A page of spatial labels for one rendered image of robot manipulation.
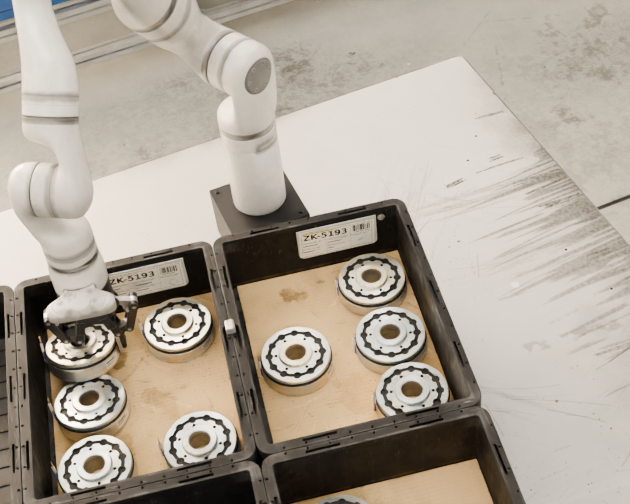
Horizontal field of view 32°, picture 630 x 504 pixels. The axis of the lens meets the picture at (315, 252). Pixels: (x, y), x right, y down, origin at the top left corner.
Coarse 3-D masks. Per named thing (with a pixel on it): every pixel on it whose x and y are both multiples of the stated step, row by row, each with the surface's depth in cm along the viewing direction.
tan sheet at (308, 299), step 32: (256, 288) 174; (288, 288) 174; (320, 288) 173; (256, 320) 170; (288, 320) 169; (320, 320) 169; (352, 320) 168; (256, 352) 166; (352, 352) 164; (352, 384) 160; (288, 416) 157; (320, 416) 157; (352, 416) 156
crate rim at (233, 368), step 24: (120, 264) 167; (24, 288) 165; (216, 288) 162; (24, 312) 162; (216, 312) 158; (24, 336) 159; (24, 360) 156; (24, 384) 154; (240, 384) 149; (24, 408) 150; (240, 408) 148; (24, 432) 147; (24, 456) 145; (240, 456) 142; (24, 480) 142; (120, 480) 141; (144, 480) 141
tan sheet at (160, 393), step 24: (144, 312) 173; (48, 336) 171; (216, 336) 168; (120, 360) 167; (144, 360) 166; (192, 360) 166; (216, 360) 165; (144, 384) 163; (168, 384) 163; (192, 384) 163; (216, 384) 162; (144, 408) 160; (168, 408) 160; (192, 408) 160; (216, 408) 159; (120, 432) 158; (144, 432) 158; (240, 432) 156; (144, 456) 155
